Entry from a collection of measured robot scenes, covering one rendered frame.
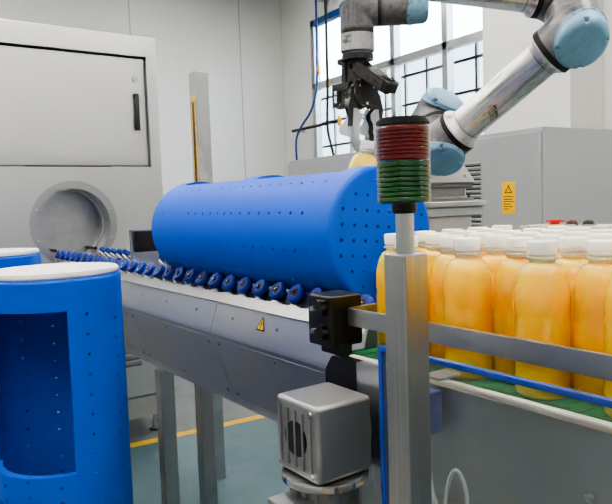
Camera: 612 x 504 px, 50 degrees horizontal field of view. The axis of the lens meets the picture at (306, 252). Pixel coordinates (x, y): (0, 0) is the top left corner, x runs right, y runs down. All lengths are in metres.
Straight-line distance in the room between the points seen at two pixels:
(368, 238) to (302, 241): 0.13
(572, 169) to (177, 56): 4.59
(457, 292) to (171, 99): 5.91
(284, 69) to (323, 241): 6.07
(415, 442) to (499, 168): 2.38
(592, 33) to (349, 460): 1.03
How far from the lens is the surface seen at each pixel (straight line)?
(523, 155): 3.02
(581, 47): 1.59
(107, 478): 1.54
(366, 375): 1.09
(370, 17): 1.51
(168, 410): 2.25
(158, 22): 6.85
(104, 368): 1.47
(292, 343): 1.42
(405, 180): 0.76
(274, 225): 1.42
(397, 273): 0.78
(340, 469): 1.05
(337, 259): 1.28
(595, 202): 3.26
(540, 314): 0.89
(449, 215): 1.86
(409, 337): 0.78
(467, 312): 0.96
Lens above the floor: 1.17
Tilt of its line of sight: 5 degrees down
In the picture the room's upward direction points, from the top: 2 degrees counter-clockwise
